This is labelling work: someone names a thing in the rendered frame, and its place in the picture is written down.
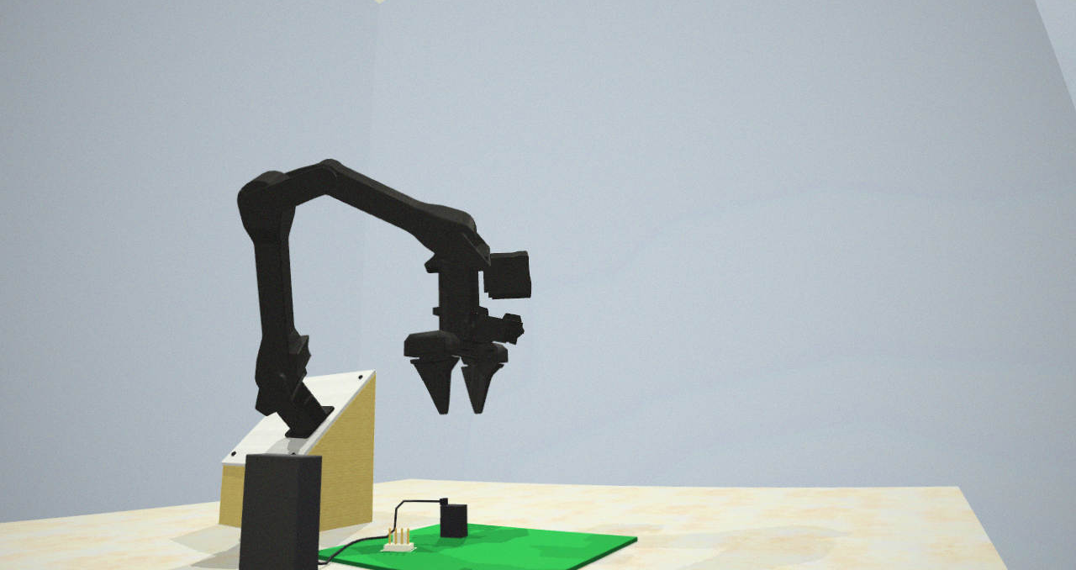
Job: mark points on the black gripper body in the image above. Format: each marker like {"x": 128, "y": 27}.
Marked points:
{"x": 447, "y": 341}

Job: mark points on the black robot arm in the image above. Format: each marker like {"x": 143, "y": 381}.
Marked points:
{"x": 267, "y": 208}

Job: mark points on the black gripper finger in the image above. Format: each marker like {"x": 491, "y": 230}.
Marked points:
{"x": 436, "y": 374}
{"x": 477, "y": 380}

